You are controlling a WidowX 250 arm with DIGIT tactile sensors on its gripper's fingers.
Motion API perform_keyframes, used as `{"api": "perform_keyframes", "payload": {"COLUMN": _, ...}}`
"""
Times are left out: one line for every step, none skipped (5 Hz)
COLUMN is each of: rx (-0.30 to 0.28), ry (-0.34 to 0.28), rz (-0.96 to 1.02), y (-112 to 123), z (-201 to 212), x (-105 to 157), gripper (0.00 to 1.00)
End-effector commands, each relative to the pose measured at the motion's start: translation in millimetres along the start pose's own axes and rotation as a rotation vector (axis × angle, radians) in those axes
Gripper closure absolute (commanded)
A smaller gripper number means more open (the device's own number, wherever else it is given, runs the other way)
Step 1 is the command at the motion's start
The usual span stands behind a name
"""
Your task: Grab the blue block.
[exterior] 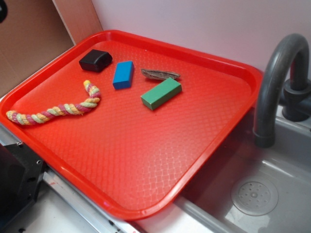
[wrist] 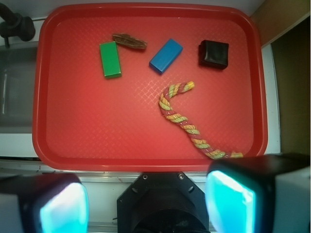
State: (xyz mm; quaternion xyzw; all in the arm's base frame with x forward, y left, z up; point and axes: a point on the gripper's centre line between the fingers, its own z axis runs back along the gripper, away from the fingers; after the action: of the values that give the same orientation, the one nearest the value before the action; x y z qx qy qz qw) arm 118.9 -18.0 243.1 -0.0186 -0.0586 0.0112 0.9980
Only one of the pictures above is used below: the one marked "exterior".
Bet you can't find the green wooden block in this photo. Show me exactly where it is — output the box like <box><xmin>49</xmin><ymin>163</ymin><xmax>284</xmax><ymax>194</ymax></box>
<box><xmin>141</xmin><ymin>78</ymin><xmax>182</xmax><ymax>111</ymax></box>

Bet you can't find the blue wooden block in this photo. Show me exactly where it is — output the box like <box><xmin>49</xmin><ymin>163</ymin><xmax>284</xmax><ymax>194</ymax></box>
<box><xmin>113</xmin><ymin>61</ymin><xmax>134</xmax><ymax>90</ymax></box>

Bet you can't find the black rounded block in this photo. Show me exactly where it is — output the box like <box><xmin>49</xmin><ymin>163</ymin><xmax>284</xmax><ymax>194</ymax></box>
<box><xmin>79</xmin><ymin>50</ymin><xmax>113</xmax><ymax>72</ymax></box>

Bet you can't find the red plastic tray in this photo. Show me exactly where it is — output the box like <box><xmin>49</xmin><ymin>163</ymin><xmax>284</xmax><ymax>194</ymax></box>
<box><xmin>0</xmin><ymin>30</ymin><xmax>262</xmax><ymax>220</ymax></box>

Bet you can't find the grey plastic sink basin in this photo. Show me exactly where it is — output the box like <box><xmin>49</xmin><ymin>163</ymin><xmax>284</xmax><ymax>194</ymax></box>
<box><xmin>175</xmin><ymin>111</ymin><xmax>311</xmax><ymax>233</ymax></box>

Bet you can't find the round sink drain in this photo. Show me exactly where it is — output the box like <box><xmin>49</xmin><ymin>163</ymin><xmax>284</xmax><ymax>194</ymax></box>
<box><xmin>231</xmin><ymin>176</ymin><xmax>278</xmax><ymax>216</ymax></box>

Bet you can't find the grey toy faucet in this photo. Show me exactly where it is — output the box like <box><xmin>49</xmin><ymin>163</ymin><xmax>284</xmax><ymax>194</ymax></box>
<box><xmin>253</xmin><ymin>33</ymin><xmax>311</xmax><ymax>148</ymax></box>

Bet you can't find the brown cardboard panel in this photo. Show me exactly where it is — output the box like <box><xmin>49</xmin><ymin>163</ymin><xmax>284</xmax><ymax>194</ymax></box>
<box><xmin>0</xmin><ymin>0</ymin><xmax>102</xmax><ymax>96</ymax></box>

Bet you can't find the multicoloured twisted rope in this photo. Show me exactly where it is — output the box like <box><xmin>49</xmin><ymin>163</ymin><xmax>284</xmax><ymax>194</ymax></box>
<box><xmin>6</xmin><ymin>80</ymin><xmax>102</xmax><ymax>126</ymax></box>

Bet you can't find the aluminium frame rail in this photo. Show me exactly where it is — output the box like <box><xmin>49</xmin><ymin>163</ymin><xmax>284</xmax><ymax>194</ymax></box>
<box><xmin>0</xmin><ymin>123</ymin><xmax>137</xmax><ymax>233</ymax></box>

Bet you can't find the black metal bracket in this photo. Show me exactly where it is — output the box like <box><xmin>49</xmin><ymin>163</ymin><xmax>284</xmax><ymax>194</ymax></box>
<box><xmin>0</xmin><ymin>144</ymin><xmax>46</xmax><ymax>233</ymax></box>

